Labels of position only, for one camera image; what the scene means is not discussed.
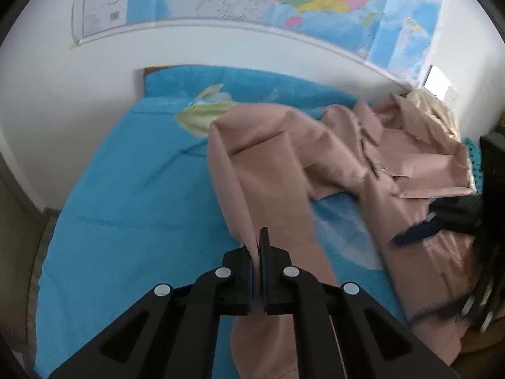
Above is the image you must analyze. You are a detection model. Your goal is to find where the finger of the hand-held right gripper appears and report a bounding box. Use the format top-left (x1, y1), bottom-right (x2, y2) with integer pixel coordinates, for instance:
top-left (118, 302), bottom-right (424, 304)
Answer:
top-left (428, 195), bottom-right (484, 228)
top-left (392, 213), bottom-right (476, 247)

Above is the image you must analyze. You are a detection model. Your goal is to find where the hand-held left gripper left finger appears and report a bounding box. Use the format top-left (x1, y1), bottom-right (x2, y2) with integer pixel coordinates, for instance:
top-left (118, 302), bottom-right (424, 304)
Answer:
top-left (49, 241), bottom-right (259, 379)

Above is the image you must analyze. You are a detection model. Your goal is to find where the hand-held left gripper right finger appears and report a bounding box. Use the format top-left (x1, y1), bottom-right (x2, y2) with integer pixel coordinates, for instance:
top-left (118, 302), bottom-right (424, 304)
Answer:
top-left (258, 227), bottom-right (454, 379)

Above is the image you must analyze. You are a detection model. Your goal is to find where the pink garment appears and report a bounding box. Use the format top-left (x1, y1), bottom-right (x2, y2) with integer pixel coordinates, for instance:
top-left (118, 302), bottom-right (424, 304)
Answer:
top-left (207, 93), bottom-right (480, 379)

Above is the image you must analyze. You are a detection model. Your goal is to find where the blue perforated plastic basket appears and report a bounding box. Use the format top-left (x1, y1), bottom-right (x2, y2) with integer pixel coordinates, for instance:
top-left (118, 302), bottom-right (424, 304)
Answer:
top-left (462, 137), bottom-right (485, 190)

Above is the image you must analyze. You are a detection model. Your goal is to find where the cream garment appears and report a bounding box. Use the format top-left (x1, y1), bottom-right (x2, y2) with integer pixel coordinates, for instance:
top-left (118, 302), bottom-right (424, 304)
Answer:
top-left (406, 89), bottom-right (464, 143)

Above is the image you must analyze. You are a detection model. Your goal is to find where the blue floral bed sheet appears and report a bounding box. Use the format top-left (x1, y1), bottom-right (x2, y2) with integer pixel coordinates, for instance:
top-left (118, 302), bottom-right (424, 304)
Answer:
top-left (33, 65), bottom-right (415, 379)

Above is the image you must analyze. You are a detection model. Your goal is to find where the white wall socket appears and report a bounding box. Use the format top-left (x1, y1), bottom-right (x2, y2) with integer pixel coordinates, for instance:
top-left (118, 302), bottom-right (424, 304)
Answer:
top-left (424, 65), bottom-right (451, 94)

